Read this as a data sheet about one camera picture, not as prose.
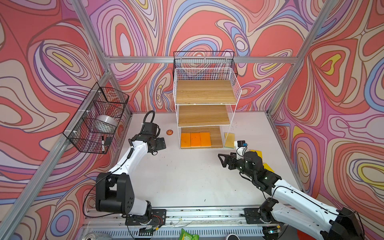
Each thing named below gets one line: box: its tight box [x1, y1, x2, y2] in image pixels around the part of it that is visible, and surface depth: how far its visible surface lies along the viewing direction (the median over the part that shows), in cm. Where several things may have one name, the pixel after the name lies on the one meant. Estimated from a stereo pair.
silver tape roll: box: [96, 115, 119, 127], surface depth 75 cm
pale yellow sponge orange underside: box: [200, 132, 212, 147], surface depth 103 cm
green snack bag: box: [179, 228, 200, 240], surface depth 69 cm
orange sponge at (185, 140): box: [180, 132, 191, 148], surface depth 103 cm
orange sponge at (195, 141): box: [190, 132, 201, 148], surface depth 103 cm
